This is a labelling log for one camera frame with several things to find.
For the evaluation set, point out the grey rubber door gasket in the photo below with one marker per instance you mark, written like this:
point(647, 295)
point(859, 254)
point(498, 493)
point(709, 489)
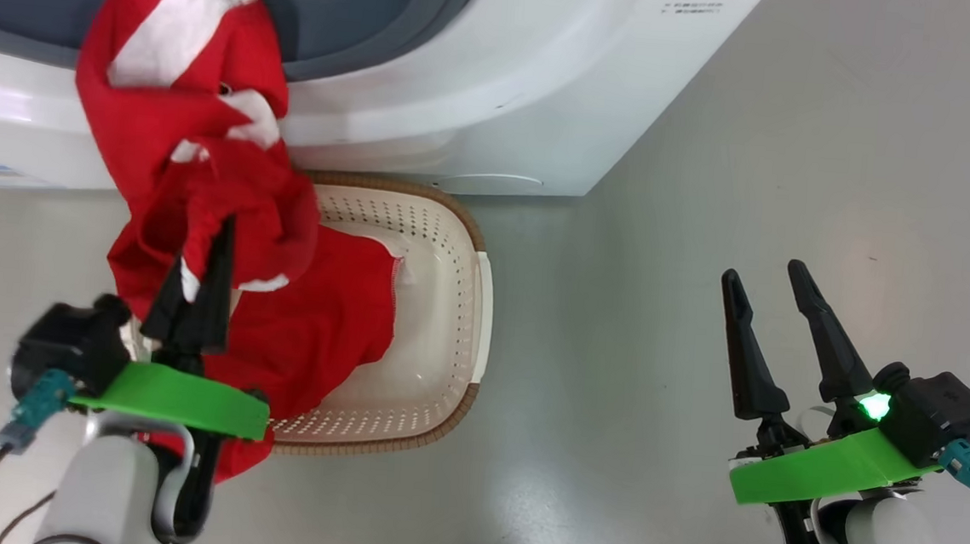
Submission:
point(366, 25)

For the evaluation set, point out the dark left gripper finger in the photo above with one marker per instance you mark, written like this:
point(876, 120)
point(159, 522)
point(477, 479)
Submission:
point(164, 318)
point(214, 304)

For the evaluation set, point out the round filter access cover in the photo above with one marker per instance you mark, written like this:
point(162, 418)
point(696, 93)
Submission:
point(491, 185)

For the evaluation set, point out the red and white garment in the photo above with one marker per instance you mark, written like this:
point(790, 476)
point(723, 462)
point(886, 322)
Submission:
point(162, 130)

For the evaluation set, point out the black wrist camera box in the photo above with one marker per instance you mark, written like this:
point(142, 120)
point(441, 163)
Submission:
point(940, 415)
point(70, 345)

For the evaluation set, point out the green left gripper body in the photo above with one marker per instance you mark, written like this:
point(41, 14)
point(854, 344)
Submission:
point(177, 400)

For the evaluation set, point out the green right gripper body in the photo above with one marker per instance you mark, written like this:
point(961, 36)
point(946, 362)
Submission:
point(821, 475)

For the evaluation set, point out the cream perforated laundry basket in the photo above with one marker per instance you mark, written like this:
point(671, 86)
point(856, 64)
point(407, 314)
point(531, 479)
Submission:
point(439, 320)

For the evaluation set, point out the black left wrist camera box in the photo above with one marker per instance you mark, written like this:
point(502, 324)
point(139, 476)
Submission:
point(70, 345)

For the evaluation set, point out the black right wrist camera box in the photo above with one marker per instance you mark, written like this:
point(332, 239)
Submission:
point(940, 415)

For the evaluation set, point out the white front-load washing machine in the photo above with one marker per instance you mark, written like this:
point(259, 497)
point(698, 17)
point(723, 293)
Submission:
point(480, 92)

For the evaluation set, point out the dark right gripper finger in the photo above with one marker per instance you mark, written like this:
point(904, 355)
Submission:
point(747, 367)
point(830, 347)

